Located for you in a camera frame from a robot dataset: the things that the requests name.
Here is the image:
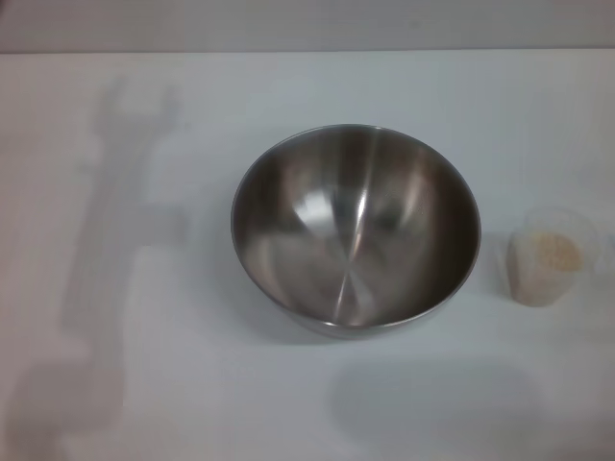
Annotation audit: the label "stainless steel mixing bowl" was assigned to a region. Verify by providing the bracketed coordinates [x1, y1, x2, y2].
[230, 123, 482, 341]

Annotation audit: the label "clear plastic measuring cup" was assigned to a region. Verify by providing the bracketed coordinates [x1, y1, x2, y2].
[503, 206, 603, 306]

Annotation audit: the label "white rice grains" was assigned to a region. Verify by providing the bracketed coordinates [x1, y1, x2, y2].
[514, 230, 586, 304]

